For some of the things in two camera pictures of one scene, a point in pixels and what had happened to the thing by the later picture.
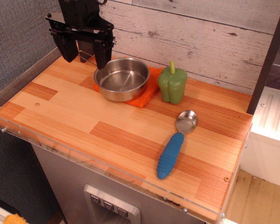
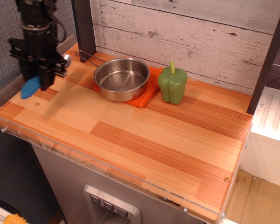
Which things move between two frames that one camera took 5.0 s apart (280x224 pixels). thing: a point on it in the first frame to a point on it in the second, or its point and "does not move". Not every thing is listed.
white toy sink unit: [266, 154] does not move
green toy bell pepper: [171, 83] does not move
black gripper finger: [103, 49] to [46, 77]
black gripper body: [81, 18] to [42, 33]
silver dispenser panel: [105, 208] does not move
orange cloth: [154, 80] does not move
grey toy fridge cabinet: [84, 193] does not move
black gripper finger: [67, 45] to [29, 69]
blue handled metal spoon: [185, 121] to [32, 84]
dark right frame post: [266, 71] does not move
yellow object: [14, 219] does not move
